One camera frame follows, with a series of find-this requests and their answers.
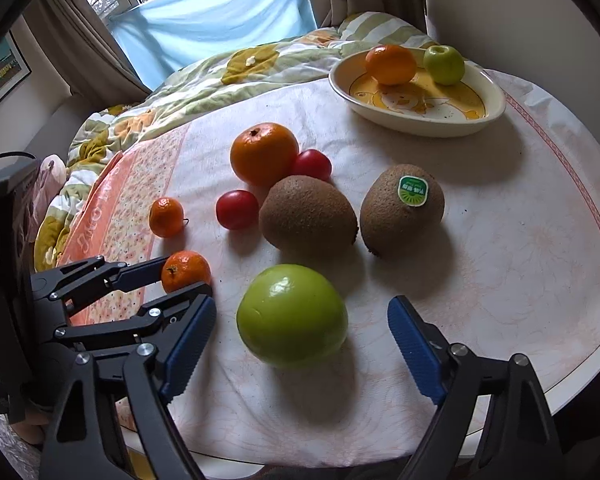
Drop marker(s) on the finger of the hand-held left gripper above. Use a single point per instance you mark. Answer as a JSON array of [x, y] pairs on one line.
[[130, 274], [150, 317]]

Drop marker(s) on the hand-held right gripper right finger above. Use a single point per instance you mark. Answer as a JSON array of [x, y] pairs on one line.
[[414, 350]]

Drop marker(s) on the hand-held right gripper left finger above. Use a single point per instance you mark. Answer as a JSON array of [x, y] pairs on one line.
[[190, 347]]

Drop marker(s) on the small mandarin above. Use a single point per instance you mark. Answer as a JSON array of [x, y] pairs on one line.
[[166, 216], [187, 270]]

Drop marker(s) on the large green apple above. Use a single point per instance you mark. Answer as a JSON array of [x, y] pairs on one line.
[[291, 316]]

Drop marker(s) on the small red tomato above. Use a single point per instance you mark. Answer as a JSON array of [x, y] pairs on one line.
[[237, 209], [314, 165]]

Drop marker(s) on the kiwi with green sticker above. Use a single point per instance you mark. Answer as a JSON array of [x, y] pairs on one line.
[[395, 220]]

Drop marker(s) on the brown kiwi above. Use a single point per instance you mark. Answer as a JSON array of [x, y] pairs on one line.
[[307, 215]]

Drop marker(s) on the orange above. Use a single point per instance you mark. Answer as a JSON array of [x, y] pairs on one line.
[[262, 155], [391, 64]]

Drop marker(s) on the cream bowl with yellow print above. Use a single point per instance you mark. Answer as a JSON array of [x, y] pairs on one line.
[[430, 122]]

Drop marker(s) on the person's left forearm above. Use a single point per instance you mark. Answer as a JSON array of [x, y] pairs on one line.
[[27, 430]]

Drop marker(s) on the pink cloth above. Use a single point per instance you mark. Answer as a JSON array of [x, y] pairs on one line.
[[50, 180]]

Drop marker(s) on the green and yellow floral quilt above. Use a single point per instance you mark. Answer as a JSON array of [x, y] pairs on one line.
[[195, 90]]

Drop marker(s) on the light blue window cloth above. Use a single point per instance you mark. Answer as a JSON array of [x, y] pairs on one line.
[[215, 20]]

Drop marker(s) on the small green apple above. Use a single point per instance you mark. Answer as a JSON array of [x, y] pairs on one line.
[[445, 65]]

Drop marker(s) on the framed wall picture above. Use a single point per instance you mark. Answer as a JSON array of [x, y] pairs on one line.
[[0, 75]]

